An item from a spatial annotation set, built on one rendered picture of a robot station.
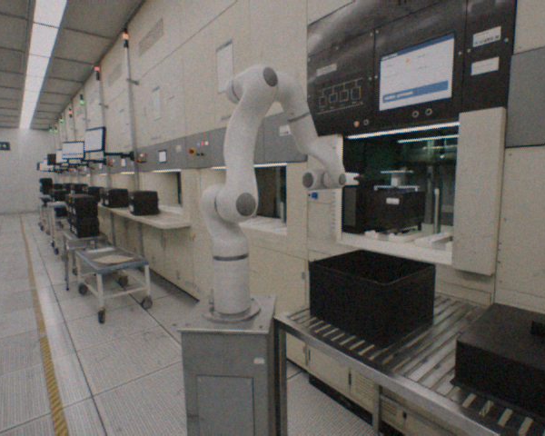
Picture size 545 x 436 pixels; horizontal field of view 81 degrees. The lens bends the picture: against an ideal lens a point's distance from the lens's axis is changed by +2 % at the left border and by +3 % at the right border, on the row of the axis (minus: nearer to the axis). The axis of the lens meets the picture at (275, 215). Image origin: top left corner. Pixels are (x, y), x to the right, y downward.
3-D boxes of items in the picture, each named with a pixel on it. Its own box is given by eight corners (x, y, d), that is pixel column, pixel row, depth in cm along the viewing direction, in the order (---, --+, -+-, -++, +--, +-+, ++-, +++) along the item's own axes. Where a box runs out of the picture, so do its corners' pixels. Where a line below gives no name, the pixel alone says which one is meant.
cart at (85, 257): (75, 294, 333) (71, 249, 327) (127, 282, 367) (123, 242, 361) (99, 325, 261) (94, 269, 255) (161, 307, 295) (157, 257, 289)
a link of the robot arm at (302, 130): (329, 104, 110) (352, 182, 122) (297, 113, 122) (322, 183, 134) (312, 114, 105) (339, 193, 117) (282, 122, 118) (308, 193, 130)
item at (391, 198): (362, 231, 169) (363, 172, 165) (383, 226, 182) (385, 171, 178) (406, 238, 150) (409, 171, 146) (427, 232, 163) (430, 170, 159)
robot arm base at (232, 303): (195, 322, 98) (193, 263, 96) (213, 298, 117) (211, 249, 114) (255, 323, 96) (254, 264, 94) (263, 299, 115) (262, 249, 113)
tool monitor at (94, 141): (84, 161, 373) (81, 129, 368) (130, 161, 404) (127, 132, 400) (91, 159, 341) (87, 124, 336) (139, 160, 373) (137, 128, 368)
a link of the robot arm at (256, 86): (232, 222, 109) (260, 227, 97) (202, 216, 102) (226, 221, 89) (259, 81, 111) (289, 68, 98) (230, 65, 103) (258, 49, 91)
